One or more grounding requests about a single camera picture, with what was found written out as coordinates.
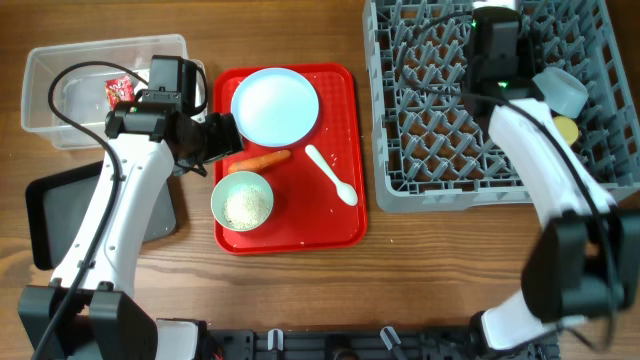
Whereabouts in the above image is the black tray bin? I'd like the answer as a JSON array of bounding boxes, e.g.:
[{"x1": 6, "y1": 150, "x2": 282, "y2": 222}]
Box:
[{"x1": 25, "y1": 160, "x2": 178, "y2": 272}]

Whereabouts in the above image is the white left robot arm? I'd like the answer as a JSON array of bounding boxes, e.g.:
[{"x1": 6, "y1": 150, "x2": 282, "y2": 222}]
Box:
[{"x1": 19, "y1": 102, "x2": 244, "y2": 359}]

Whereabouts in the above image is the white plastic spoon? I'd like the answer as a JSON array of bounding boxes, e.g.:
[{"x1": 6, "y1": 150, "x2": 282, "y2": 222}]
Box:
[{"x1": 305, "y1": 144, "x2": 358, "y2": 206}]

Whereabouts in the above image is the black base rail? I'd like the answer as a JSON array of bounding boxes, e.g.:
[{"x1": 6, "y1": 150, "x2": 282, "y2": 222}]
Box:
[{"x1": 210, "y1": 326, "x2": 561, "y2": 360}]

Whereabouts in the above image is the light blue plate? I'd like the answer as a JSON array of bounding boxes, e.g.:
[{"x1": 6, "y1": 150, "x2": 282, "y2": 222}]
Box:
[{"x1": 231, "y1": 68, "x2": 320, "y2": 148}]

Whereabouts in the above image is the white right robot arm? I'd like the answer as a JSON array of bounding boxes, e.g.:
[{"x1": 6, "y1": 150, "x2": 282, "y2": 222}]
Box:
[{"x1": 462, "y1": 77, "x2": 639, "y2": 354}]

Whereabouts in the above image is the light blue bowl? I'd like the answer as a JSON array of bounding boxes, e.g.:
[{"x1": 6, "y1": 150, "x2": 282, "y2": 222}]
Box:
[{"x1": 533, "y1": 67, "x2": 588, "y2": 119}]

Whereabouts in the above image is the yellow cup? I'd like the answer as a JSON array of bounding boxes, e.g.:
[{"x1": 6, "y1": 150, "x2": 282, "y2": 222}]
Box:
[{"x1": 553, "y1": 116, "x2": 580, "y2": 146}]

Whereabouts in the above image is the green bowl with rice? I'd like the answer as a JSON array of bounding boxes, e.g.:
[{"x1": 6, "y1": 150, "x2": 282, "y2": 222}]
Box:
[{"x1": 211, "y1": 171, "x2": 274, "y2": 232}]

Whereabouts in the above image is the clear plastic bin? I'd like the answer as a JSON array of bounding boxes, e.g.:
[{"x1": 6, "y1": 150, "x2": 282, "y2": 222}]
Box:
[{"x1": 21, "y1": 34, "x2": 188, "y2": 150}]

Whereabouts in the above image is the red snack wrapper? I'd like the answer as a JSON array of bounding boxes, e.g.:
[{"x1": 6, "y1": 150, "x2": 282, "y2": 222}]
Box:
[{"x1": 105, "y1": 75, "x2": 134, "y2": 110}]

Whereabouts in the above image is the orange carrot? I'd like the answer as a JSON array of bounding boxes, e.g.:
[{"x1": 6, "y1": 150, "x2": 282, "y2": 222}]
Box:
[{"x1": 228, "y1": 150, "x2": 291, "y2": 174}]

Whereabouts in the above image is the grey dishwasher rack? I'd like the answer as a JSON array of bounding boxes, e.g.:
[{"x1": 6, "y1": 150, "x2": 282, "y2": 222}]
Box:
[{"x1": 362, "y1": 0, "x2": 639, "y2": 213}]

